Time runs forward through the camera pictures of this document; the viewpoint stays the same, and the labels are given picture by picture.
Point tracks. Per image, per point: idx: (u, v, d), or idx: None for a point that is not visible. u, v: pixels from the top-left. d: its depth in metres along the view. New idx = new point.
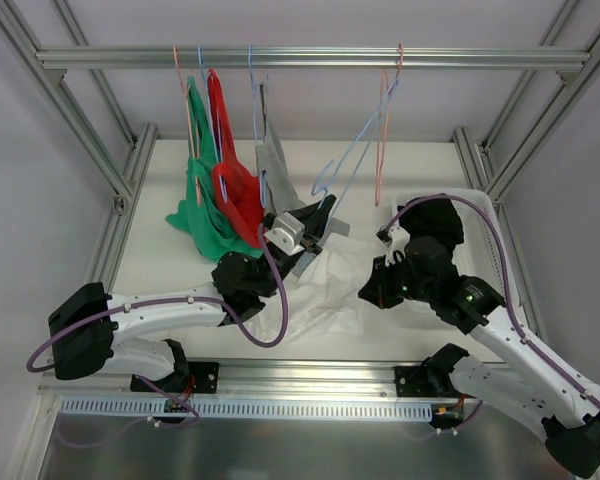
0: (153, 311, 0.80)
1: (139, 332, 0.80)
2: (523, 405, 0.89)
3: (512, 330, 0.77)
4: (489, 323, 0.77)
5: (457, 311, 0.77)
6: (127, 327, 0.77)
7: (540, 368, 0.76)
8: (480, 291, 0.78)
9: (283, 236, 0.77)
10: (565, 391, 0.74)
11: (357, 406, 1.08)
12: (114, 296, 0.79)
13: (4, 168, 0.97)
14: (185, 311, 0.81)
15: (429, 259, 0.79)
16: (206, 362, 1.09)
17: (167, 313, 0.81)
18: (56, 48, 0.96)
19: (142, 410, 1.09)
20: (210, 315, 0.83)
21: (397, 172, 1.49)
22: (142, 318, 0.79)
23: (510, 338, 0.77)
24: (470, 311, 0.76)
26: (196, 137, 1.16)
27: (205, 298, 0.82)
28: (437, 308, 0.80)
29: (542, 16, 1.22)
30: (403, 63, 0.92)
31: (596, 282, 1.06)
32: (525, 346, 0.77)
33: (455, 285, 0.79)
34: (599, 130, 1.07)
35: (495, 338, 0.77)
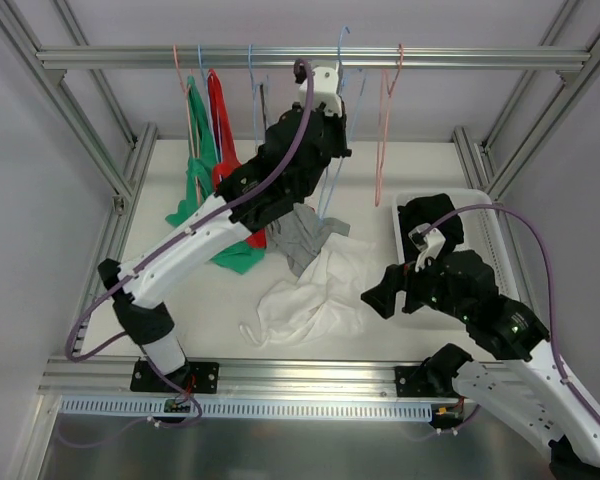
0: (159, 265, 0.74)
1: (159, 290, 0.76)
2: (530, 423, 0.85)
3: (554, 368, 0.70)
4: (532, 359, 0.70)
5: (496, 340, 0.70)
6: (146, 292, 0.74)
7: (575, 411, 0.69)
8: (526, 322, 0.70)
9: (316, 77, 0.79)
10: (596, 436, 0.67)
11: (357, 406, 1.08)
12: (125, 265, 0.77)
13: (3, 167, 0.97)
14: (191, 246, 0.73)
15: (475, 283, 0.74)
16: (206, 362, 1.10)
17: (172, 260, 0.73)
18: (56, 49, 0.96)
19: (142, 410, 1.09)
20: (223, 235, 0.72)
21: (397, 172, 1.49)
22: (152, 276, 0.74)
23: (551, 377, 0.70)
24: (513, 344, 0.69)
26: (196, 137, 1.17)
27: (203, 223, 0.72)
28: (473, 332, 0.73)
29: (542, 17, 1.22)
30: (403, 63, 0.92)
31: (595, 283, 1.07)
32: (564, 386, 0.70)
33: (497, 310, 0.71)
34: None
35: (533, 373, 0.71)
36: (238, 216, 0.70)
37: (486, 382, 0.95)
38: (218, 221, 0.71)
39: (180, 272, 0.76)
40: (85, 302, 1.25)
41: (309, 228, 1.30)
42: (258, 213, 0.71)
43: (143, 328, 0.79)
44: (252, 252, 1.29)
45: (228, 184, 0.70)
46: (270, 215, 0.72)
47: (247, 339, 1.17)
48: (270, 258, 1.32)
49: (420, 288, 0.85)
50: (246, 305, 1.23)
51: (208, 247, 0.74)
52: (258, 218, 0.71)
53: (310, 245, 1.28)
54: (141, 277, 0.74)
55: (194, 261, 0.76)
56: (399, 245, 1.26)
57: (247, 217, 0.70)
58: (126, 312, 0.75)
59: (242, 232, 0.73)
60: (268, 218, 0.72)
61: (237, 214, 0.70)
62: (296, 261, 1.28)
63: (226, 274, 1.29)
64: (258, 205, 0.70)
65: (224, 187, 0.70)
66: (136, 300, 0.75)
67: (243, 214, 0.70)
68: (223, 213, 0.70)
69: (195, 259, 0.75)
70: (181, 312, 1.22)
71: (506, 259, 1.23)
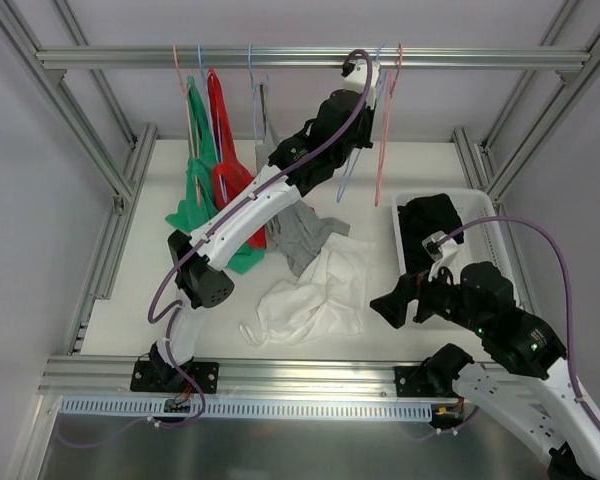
0: (229, 227, 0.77)
1: (228, 253, 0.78)
2: (532, 430, 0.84)
3: (569, 386, 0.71)
4: (548, 377, 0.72)
5: (514, 356, 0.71)
6: (218, 253, 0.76)
7: (585, 426, 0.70)
8: (545, 340, 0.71)
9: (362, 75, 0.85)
10: None
11: (357, 406, 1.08)
12: (192, 234, 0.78)
13: (4, 168, 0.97)
14: (255, 208, 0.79)
15: (494, 296, 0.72)
16: (206, 362, 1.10)
17: (242, 222, 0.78)
18: (56, 49, 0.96)
19: (142, 410, 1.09)
20: (280, 199, 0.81)
21: (397, 172, 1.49)
22: (224, 238, 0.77)
23: (565, 395, 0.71)
24: (531, 363, 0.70)
26: (196, 137, 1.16)
27: (265, 187, 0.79)
28: (489, 346, 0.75)
29: (541, 16, 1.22)
30: (403, 63, 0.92)
31: (594, 282, 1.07)
32: (577, 404, 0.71)
33: (515, 326, 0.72)
34: None
35: (548, 390, 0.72)
36: (293, 180, 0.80)
37: (488, 386, 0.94)
38: (276, 186, 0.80)
39: (244, 235, 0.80)
40: (85, 301, 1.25)
41: (310, 229, 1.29)
42: (308, 178, 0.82)
43: (211, 291, 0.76)
44: (252, 252, 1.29)
45: (280, 153, 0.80)
46: (316, 178, 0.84)
47: (246, 339, 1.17)
48: (270, 258, 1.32)
49: (434, 297, 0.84)
50: (245, 305, 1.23)
51: (266, 211, 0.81)
52: (307, 182, 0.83)
53: (310, 245, 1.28)
54: (212, 240, 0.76)
55: (255, 225, 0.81)
56: (399, 244, 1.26)
57: (300, 181, 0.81)
58: (198, 273, 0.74)
59: (294, 196, 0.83)
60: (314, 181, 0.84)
61: (293, 178, 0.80)
62: (296, 262, 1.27)
63: (226, 273, 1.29)
64: (309, 170, 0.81)
65: (276, 156, 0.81)
66: (210, 261, 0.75)
67: (297, 178, 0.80)
68: (281, 178, 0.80)
69: (257, 221, 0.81)
70: None
71: (507, 259, 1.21)
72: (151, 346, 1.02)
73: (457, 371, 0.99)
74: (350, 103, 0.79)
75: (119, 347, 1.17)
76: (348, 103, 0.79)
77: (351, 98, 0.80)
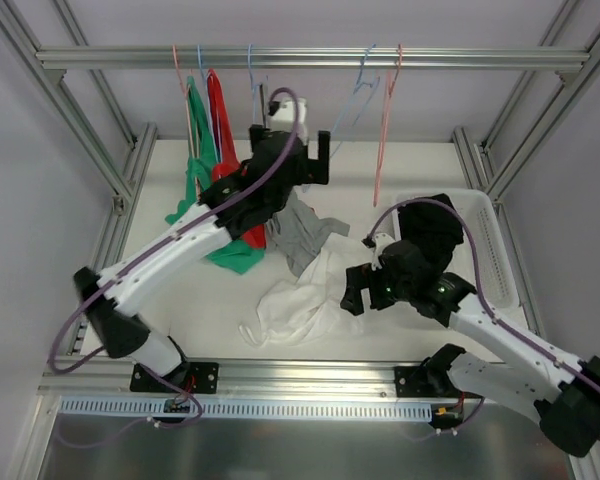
0: (146, 267, 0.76)
1: (144, 294, 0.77)
2: (518, 392, 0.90)
3: (483, 312, 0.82)
4: (460, 309, 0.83)
5: (433, 304, 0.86)
6: (130, 297, 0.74)
7: (514, 345, 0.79)
8: (454, 284, 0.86)
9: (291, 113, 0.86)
10: (538, 363, 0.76)
11: (357, 406, 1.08)
12: (104, 273, 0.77)
13: (3, 168, 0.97)
14: (177, 249, 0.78)
15: (403, 259, 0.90)
16: (206, 362, 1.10)
17: (160, 263, 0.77)
18: (56, 49, 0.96)
19: (142, 410, 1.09)
20: (206, 241, 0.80)
21: (397, 173, 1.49)
22: (139, 280, 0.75)
23: (481, 320, 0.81)
24: (442, 301, 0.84)
26: (196, 137, 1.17)
27: (189, 229, 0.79)
28: (416, 303, 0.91)
29: (542, 17, 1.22)
30: (402, 63, 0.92)
31: (593, 282, 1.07)
32: (497, 325, 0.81)
33: (430, 280, 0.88)
34: None
35: (467, 321, 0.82)
36: (224, 222, 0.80)
37: (477, 366, 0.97)
38: (203, 227, 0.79)
39: (163, 275, 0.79)
40: None
41: (309, 229, 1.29)
42: (239, 221, 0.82)
43: (116, 340, 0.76)
44: (252, 252, 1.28)
45: (212, 193, 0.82)
46: (249, 222, 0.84)
47: (246, 338, 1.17)
48: (270, 258, 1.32)
49: (380, 285, 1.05)
50: (246, 305, 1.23)
51: (190, 253, 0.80)
52: (239, 225, 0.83)
53: (310, 245, 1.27)
54: (126, 281, 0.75)
55: (177, 265, 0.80)
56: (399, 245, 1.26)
57: (231, 224, 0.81)
58: (102, 319, 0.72)
59: (223, 238, 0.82)
60: (248, 224, 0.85)
61: (223, 220, 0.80)
62: (296, 261, 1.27)
63: (226, 274, 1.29)
64: (241, 213, 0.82)
65: (207, 195, 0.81)
66: (117, 306, 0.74)
67: (228, 220, 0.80)
68: (207, 220, 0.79)
69: (179, 262, 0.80)
70: (181, 312, 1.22)
71: (506, 259, 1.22)
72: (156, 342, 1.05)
73: (451, 365, 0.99)
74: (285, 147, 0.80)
75: None
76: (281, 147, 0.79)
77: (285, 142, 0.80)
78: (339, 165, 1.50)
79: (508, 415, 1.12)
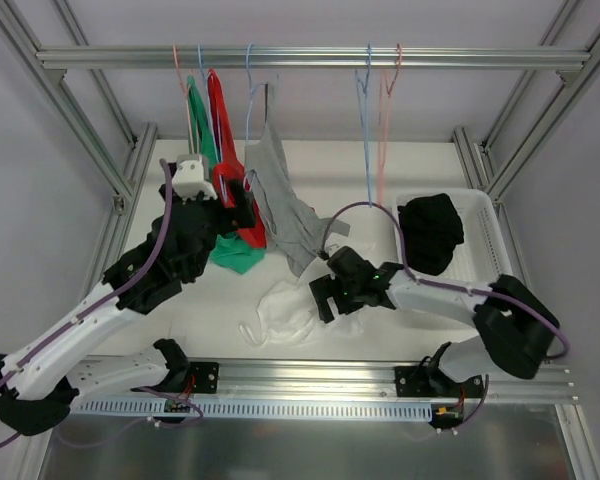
0: (46, 356, 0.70)
1: (50, 379, 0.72)
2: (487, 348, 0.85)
3: (408, 279, 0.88)
4: (392, 283, 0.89)
5: (376, 293, 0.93)
6: (32, 387, 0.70)
7: (434, 292, 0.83)
8: (383, 269, 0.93)
9: (200, 174, 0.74)
10: (455, 298, 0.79)
11: (357, 406, 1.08)
12: (9, 358, 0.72)
13: (3, 168, 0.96)
14: (78, 335, 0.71)
15: (340, 261, 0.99)
16: (206, 362, 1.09)
17: (61, 348, 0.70)
18: (56, 49, 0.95)
19: (142, 410, 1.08)
20: (112, 321, 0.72)
21: (397, 173, 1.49)
22: (39, 369, 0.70)
23: (408, 285, 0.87)
24: (377, 285, 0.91)
26: (196, 137, 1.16)
27: (91, 310, 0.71)
28: (365, 299, 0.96)
29: (542, 17, 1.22)
30: (403, 63, 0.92)
31: (594, 282, 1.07)
32: (421, 283, 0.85)
33: (368, 272, 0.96)
34: None
35: (398, 292, 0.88)
36: (125, 303, 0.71)
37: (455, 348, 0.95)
38: (103, 309, 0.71)
39: (70, 361, 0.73)
40: None
41: (310, 229, 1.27)
42: (145, 296, 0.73)
43: (30, 422, 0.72)
44: (252, 252, 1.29)
45: (116, 269, 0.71)
46: (159, 295, 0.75)
47: (246, 338, 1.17)
48: (270, 258, 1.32)
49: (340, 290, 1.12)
50: (246, 306, 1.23)
51: (96, 334, 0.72)
52: (147, 299, 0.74)
53: (310, 245, 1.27)
54: (26, 370, 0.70)
55: (84, 348, 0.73)
56: (399, 244, 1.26)
57: (135, 301, 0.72)
58: (3, 411, 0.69)
59: (132, 316, 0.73)
60: (157, 298, 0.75)
61: (124, 300, 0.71)
62: (296, 261, 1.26)
63: (226, 274, 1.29)
64: (145, 289, 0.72)
65: (111, 273, 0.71)
66: (20, 395, 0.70)
67: (131, 299, 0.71)
68: (110, 301, 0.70)
69: (86, 345, 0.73)
70: (181, 312, 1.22)
71: (507, 259, 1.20)
72: (151, 346, 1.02)
73: (442, 358, 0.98)
74: (181, 218, 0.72)
75: (119, 348, 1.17)
76: (183, 216, 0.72)
77: (187, 215, 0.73)
78: (339, 165, 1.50)
79: (509, 415, 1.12)
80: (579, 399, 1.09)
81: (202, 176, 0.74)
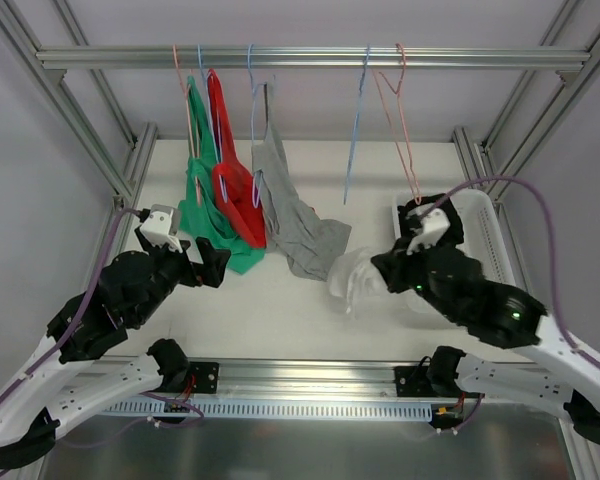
0: (7, 409, 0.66)
1: (20, 427, 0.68)
2: (540, 394, 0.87)
3: (562, 341, 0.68)
4: (541, 341, 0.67)
5: (501, 331, 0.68)
6: (0, 437, 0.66)
7: (592, 376, 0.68)
8: (523, 303, 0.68)
9: (169, 224, 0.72)
10: None
11: (357, 406, 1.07)
12: None
13: (1, 168, 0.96)
14: (30, 390, 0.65)
15: (468, 282, 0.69)
16: (206, 362, 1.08)
17: (19, 402, 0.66)
18: (56, 48, 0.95)
19: (142, 411, 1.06)
20: (65, 373, 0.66)
21: (398, 172, 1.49)
22: (2, 422, 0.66)
23: (563, 353, 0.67)
24: (518, 333, 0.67)
26: (196, 137, 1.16)
27: (37, 366, 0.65)
28: (476, 330, 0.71)
29: (542, 17, 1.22)
30: (406, 63, 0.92)
31: (594, 282, 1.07)
32: (578, 355, 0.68)
33: (491, 302, 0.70)
34: None
35: (545, 354, 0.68)
36: (67, 356, 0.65)
37: (487, 370, 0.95)
38: (48, 364, 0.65)
39: (35, 409, 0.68)
40: None
41: (310, 228, 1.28)
42: (87, 347, 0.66)
43: (10, 464, 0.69)
44: (252, 252, 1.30)
45: (58, 321, 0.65)
46: (101, 345, 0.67)
47: (247, 338, 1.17)
48: (270, 258, 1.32)
49: (409, 273, 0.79)
50: (246, 305, 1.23)
51: (53, 385, 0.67)
52: (88, 349, 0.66)
53: (311, 245, 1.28)
54: None
55: (44, 397, 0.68)
56: None
57: (77, 354, 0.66)
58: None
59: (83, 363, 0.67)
60: (100, 350, 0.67)
61: (66, 353, 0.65)
62: (295, 261, 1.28)
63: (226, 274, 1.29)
64: (85, 340, 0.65)
65: (53, 323, 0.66)
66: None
67: (72, 352, 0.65)
68: (54, 354, 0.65)
69: (44, 395, 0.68)
70: (181, 312, 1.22)
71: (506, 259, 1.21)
72: (145, 352, 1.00)
73: (462, 373, 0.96)
74: (130, 269, 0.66)
75: (119, 348, 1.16)
76: (129, 265, 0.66)
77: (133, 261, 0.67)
78: (339, 165, 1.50)
79: (508, 415, 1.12)
80: None
81: (171, 227, 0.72)
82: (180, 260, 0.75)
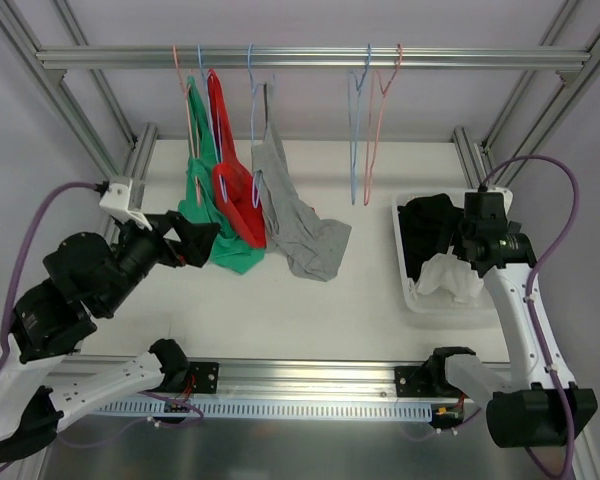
0: None
1: (5, 427, 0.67)
2: (488, 384, 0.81)
3: (522, 285, 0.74)
4: (505, 269, 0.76)
5: (483, 247, 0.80)
6: None
7: (523, 328, 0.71)
8: (519, 245, 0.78)
9: (126, 196, 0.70)
10: (532, 356, 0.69)
11: (357, 406, 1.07)
12: None
13: (2, 169, 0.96)
14: (1, 390, 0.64)
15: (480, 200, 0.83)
16: (206, 362, 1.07)
17: None
18: (56, 48, 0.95)
19: (142, 410, 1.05)
20: (29, 371, 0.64)
21: (397, 172, 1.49)
22: None
23: (514, 289, 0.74)
24: (493, 250, 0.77)
26: (196, 137, 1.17)
27: None
28: (468, 246, 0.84)
29: (542, 16, 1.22)
30: (403, 63, 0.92)
31: (596, 281, 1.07)
32: (525, 305, 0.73)
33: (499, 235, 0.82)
34: None
35: (502, 284, 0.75)
36: (26, 355, 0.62)
37: (470, 361, 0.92)
38: (11, 364, 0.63)
39: (14, 406, 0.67)
40: None
41: (310, 229, 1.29)
42: (45, 344, 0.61)
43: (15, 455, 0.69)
44: (252, 252, 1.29)
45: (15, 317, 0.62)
46: (62, 341, 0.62)
47: (246, 339, 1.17)
48: (270, 258, 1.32)
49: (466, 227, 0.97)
50: (246, 305, 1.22)
51: (25, 380, 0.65)
52: (47, 346, 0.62)
53: (311, 245, 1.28)
54: None
55: (18, 394, 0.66)
56: (400, 244, 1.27)
57: (35, 352, 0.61)
58: None
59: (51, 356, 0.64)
60: (63, 346, 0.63)
61: (25, 352, 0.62)
62: (295, 261, 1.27)
63: (225, 274, 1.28)
64: (42, 338, 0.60)
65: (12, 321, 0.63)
66: None
67: (31, 350, 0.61)
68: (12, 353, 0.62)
69: (17, 392, 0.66)
70: (181, 313, 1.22)
71: None
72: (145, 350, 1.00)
73: (460, 358, 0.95)
74: (80, 256, 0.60)
75: (118, 348, 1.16)
76: (80, 252, 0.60)
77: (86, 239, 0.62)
78: (338, 165, 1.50)
79: None
80: None
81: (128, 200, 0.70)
82: (154, 240, 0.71)
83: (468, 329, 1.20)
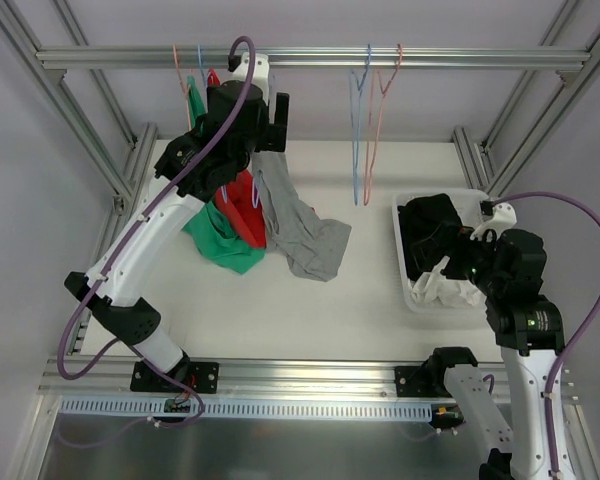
0: (127, 258, 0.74)
1: (137, 279, 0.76)
2: (487, 429, 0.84)
3: (543, 378, 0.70)
4: (528, 355, 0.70)
5: (507, 321, 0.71)
6: (124, 287, 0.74)
7: (535, 423, 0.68)
8: (548, 324, 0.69)
9: (265, 70, 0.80)
10: (537, 457, 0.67)
11: (357, 406, 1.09)
12: (89, 273, 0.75)
13: (2, 169, 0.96)
14: (149, 233, 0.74)
15: (519, 260, 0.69)
16: (206, 362, 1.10)
17: (141, 245, 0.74)
18: (56, 48, 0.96)
19: (142, 410, 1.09)
20: (176, 212, 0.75)
21: (397, 172, 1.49)
22: (123, 272, 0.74)
23: (533, 382, 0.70)
24: (517, 334, 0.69)
26: None
27: (155, 206, 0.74)
28: (491, 305, 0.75)
29: (542, 16, 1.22)
30: (402, 63, 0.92)
31: (596, 281, 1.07)
32: (542, 401, 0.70)
33: (527, 301, 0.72)
34: None
35: (521, 371, 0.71)
36: (186, 189, 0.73)
37: (473, 384, 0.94)
38: (169, 200, 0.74)
39: (150, 257, 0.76)
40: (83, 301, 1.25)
41: (309, 229, 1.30)
42: (204, 178, 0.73)
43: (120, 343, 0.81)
44: (252, 252, 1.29)
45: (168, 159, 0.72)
46: (216, 180, 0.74)
47: (247, 339, 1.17)
48: (270, 258, 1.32)
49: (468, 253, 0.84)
50: (246, 304, 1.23)
51: (169, 227, 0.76)
52: (206, 185, 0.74)
53: (311, 244, 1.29)
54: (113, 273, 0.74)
55: (158, 244, 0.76)
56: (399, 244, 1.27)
57: (195, 185, 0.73)
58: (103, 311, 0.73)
59: (195, 203, 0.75)
60: (215, 184, 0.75)
61: (186, 186, 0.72)
62: (295, 261, 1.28)
63: (225, 274, 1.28)
64: (204, 170, 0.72)
65: (164, 163, 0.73)
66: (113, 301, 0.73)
67: (192, 184, 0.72)
68: (172, 190, 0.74)
69: (159, 240, 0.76)
70: (181, 313, 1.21)
71: None
72: None
73: (456, 368, 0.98)
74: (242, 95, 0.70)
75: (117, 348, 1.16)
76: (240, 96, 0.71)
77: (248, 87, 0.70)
78: (338, 165, 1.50)
79: None
80: (579, 399, 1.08)
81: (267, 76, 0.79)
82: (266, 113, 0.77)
83: (467, 329, 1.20)
